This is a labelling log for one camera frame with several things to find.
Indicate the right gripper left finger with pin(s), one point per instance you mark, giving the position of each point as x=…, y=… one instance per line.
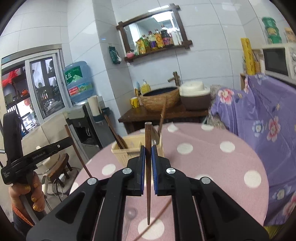
x=95, y=210

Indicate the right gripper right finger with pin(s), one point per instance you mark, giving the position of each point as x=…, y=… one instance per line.
x=201, y=209

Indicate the translucent plastic spoon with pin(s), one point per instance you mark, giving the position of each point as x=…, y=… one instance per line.
x=130, y=215

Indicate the wooden stool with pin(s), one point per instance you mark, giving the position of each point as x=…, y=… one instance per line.
x=53, y=167

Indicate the reddish brown wooden chopstick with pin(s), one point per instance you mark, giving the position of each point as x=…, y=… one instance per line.
x=77, y=152

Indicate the pink polka dot tablecloth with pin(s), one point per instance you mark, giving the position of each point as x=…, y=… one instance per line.
x=204, y=151

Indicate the water dispenser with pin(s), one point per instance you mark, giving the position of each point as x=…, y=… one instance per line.
x=91, y=137

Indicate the beige perforated utensil holder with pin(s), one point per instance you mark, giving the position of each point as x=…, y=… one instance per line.
x=134, y=143

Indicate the stainless steel spoon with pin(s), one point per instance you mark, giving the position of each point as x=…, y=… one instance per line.
x=155, y=138

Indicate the paper cup stack holder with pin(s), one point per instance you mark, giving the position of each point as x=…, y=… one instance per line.
x=98, y=108

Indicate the blue water bottle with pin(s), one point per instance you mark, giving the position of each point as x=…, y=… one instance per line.
x=79, y=82

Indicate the white and brown rice cooker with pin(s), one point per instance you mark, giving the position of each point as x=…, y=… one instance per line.
x=195, y=95

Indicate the purple floral cloth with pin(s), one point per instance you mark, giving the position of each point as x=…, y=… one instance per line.
x=263, y=115

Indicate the yellow mug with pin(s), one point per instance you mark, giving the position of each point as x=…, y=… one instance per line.
x=135, y=102

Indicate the woven basket sink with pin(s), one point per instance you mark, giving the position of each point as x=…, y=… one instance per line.
x=155, y=99

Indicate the bronze faucet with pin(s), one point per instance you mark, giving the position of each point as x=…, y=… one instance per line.
x=176, y=79

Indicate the yellow soap bottle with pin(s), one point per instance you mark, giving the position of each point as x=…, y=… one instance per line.
x=145, y=88

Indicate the yellow paper roll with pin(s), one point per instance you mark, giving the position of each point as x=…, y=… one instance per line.
x=248, y=55

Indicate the white microwave oven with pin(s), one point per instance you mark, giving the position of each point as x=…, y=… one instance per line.
x=279, y=61

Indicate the wooden framed mirror shelf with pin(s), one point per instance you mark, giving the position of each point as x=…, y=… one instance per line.
x=158, y=30

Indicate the green stacked containers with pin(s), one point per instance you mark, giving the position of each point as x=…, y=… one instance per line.
x=272, y=30

